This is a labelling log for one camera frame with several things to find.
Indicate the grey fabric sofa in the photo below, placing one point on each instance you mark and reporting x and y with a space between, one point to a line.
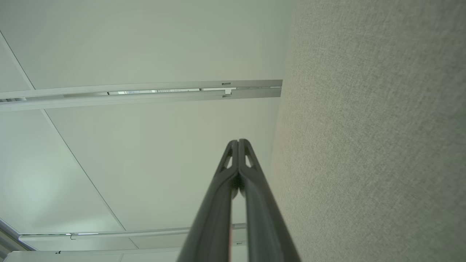
375 127

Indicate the thin aluminium wall rail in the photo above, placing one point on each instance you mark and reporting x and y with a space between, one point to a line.
145 232

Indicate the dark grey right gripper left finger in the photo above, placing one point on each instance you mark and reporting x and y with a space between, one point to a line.
214 218

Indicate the wide aluminium wall rail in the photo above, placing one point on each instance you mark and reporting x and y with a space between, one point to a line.
164 98

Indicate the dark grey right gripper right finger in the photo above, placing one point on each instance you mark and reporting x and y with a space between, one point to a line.
264 225

